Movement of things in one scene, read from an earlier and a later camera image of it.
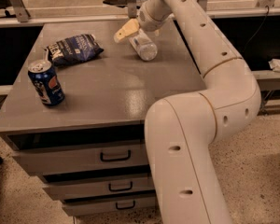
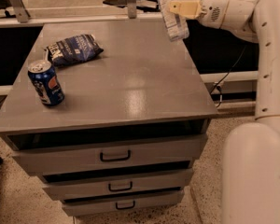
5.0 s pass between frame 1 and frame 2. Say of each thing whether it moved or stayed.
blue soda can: stayed
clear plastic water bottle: moved
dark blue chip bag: stayed
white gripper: moved
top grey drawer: stayed
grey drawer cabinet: stayed
